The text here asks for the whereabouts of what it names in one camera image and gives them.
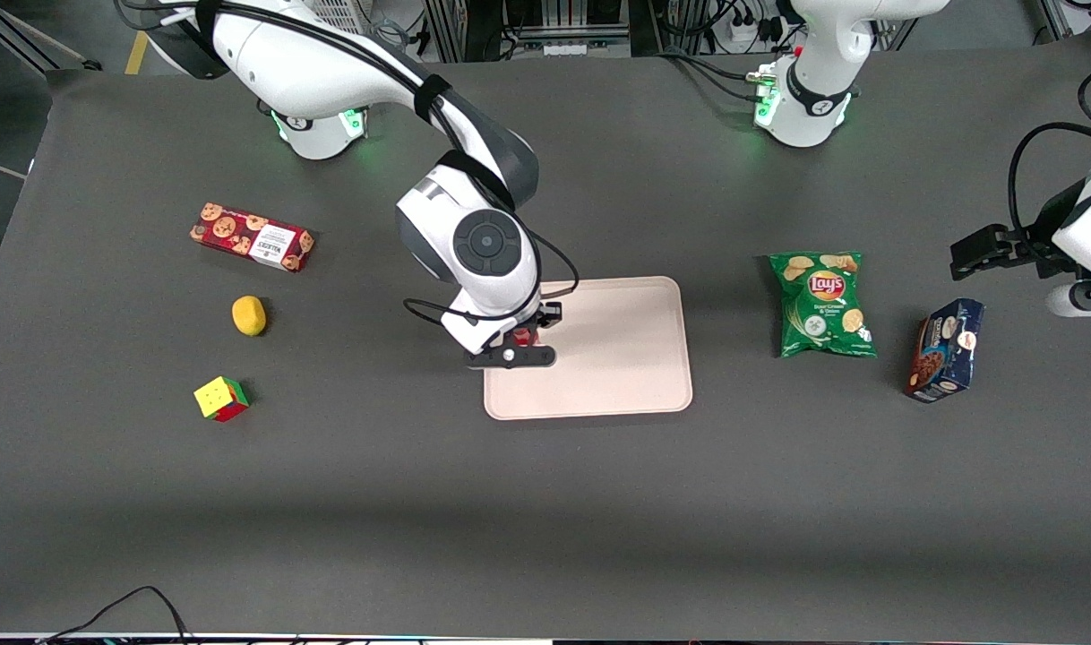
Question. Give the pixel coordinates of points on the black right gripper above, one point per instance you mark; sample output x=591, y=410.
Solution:
x=546, y=315

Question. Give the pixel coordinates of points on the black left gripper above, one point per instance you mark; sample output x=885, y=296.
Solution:
x=1026, y=243

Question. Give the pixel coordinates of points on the red coke bottle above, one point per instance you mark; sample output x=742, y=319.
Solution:
x=520, y=337

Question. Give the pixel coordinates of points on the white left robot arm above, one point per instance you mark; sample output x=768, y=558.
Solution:
x=810, y=107

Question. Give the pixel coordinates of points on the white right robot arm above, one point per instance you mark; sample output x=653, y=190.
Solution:
x=483, y=242

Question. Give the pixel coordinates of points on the beige plastic tray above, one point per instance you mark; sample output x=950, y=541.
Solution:
x=617, y=358

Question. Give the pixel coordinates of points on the dark blue cookie box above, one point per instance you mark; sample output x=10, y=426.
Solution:
x=946, y=349

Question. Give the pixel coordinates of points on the green chips bag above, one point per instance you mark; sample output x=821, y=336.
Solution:
x=821, y=305

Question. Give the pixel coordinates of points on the yellow lemon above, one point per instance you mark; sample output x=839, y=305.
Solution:
x=248, y=315

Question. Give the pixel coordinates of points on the red cookie box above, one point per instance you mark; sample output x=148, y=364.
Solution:
x=252, y=236

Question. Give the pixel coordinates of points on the aluminium equipment rack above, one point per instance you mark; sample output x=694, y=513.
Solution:
x=474, y=27

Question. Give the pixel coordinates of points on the white power strip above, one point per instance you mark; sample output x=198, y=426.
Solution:
x=750, y=32

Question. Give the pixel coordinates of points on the colourful puzzle cube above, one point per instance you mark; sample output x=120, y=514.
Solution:
x=221, y=399

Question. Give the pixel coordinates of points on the white perforated box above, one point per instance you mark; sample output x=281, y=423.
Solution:
x=341, y=16

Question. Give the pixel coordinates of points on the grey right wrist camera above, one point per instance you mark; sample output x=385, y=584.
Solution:
x=492, y=358

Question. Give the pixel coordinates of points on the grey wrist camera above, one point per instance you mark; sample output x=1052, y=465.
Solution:
x=492, y=358
x=1083, y=299

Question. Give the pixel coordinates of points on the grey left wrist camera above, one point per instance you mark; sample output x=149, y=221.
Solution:
x=1083, y=299

